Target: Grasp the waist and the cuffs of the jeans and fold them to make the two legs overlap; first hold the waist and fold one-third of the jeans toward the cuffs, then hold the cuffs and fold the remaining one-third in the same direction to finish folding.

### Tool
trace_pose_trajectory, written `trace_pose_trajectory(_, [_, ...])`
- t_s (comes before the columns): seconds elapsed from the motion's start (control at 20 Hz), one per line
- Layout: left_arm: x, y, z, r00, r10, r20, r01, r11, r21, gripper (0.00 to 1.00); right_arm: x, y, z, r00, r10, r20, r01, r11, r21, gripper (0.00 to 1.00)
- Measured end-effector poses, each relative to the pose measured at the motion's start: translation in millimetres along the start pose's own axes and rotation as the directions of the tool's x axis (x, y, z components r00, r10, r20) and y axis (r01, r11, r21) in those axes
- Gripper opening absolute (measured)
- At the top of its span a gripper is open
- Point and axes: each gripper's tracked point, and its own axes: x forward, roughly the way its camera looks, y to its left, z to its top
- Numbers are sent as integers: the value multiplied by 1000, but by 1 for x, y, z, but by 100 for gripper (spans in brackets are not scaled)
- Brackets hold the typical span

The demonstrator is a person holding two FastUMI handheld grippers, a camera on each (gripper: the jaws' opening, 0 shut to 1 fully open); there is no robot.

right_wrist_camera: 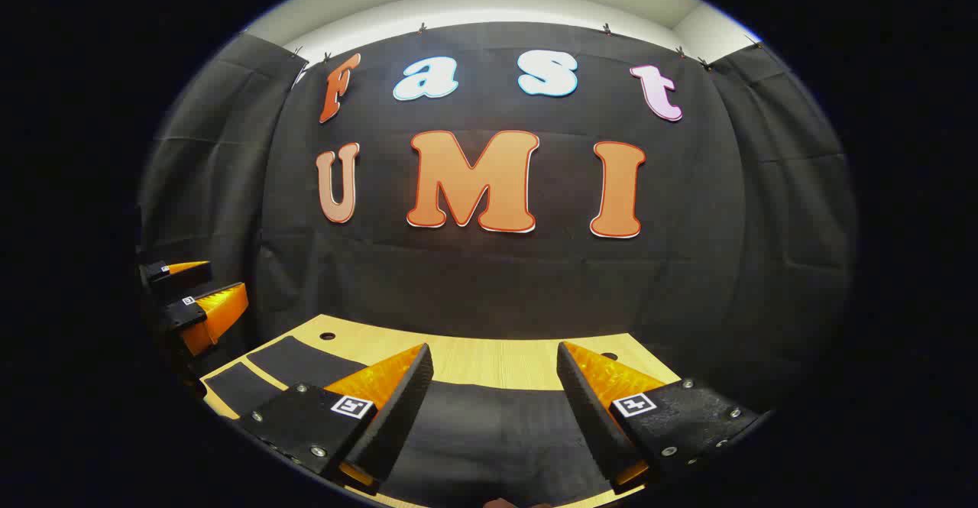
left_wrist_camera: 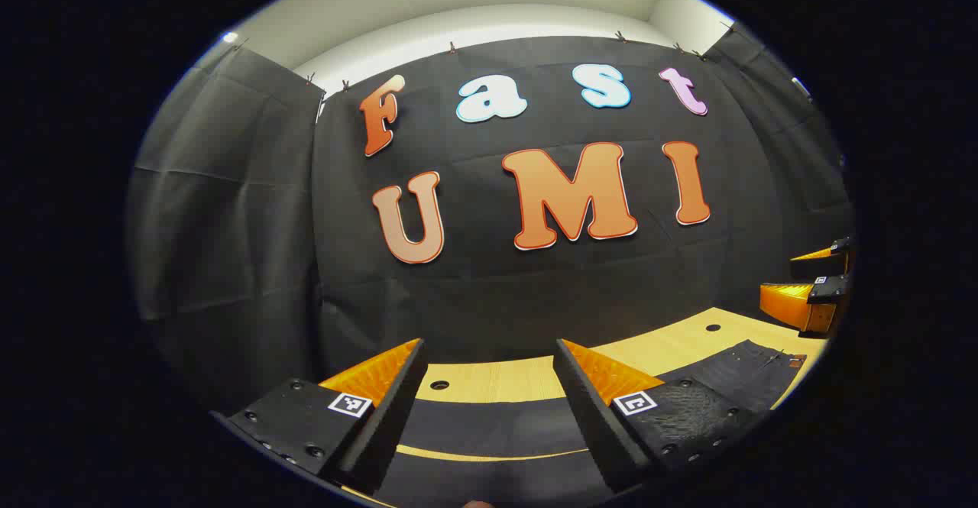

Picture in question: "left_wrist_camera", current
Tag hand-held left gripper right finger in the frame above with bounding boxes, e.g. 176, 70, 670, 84
553, 338, 769, 493

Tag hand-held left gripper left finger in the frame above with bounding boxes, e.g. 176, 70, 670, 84
210, 338, 429, 496

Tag dark grey jeans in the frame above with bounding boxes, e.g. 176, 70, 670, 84
374, 338, 808, 508

